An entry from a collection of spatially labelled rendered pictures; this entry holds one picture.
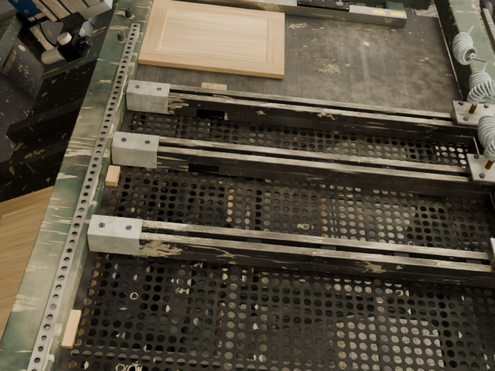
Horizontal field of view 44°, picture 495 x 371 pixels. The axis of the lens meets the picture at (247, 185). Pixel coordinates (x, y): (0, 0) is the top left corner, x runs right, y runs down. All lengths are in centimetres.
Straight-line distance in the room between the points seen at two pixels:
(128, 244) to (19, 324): 31
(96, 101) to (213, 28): 59
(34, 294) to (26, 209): 72
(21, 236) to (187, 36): 87
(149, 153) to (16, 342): 61
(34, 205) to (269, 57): 93
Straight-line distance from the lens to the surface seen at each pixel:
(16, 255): 203
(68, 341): 145
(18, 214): 217
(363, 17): 244
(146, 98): 189
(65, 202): 163
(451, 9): 249
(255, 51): 217
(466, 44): 210
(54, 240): 156
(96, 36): 218
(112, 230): 153
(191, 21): 229
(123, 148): 171
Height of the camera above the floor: 180
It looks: 20 degrees down
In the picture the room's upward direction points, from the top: 74 degrees clockwise
